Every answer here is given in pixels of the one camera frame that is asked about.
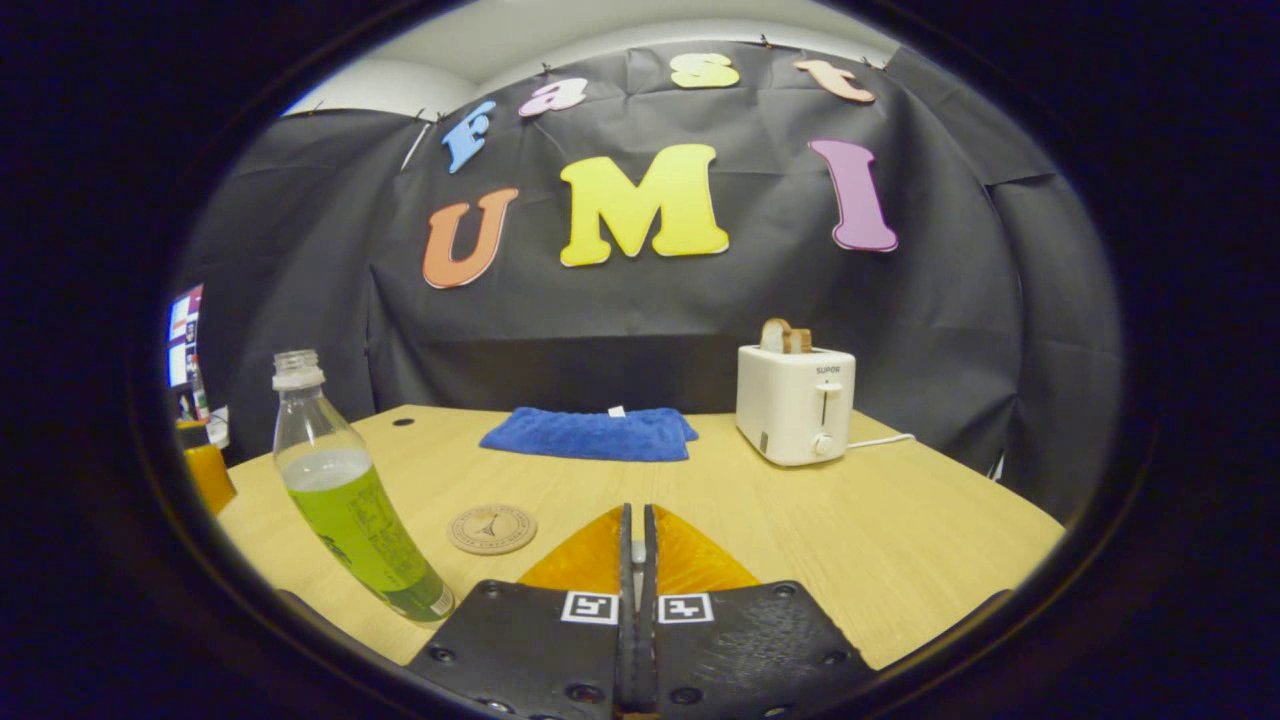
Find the green label water bottle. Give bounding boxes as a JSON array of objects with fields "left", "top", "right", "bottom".
[{"left": 272, "top": 349, "right": 457, "bottom": 624}]

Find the black backdrop cloth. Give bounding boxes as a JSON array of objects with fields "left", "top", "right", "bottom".
[{"left": 175, "top": 40, "right": 1126, "bottom": 521}]

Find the blue towel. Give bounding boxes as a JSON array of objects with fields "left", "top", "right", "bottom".
[{"left": 479, "top": 405, "right": 700, "bottom": 463}]

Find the computer monitor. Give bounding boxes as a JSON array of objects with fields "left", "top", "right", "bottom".
[{"left": 167, "top": 285, "right": 206, "bottom": 391}]

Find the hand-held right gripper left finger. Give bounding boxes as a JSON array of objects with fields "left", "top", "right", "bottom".
[{"left": 405, "top": 503, "right": 633, "bottom": 720}]

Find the round wooden coaster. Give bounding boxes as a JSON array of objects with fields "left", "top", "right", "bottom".
[{"left": 447, "top": 504, "right": 538, "bottom": 556}]

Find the white toaster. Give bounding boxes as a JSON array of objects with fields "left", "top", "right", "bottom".
[{"left": 736, "top": 343, "right": 857, "bottom": 467}]

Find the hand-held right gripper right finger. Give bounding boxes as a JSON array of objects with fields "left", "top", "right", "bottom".
[{"left": 640, "top": 503, "right": 881, "bottom": 720}]

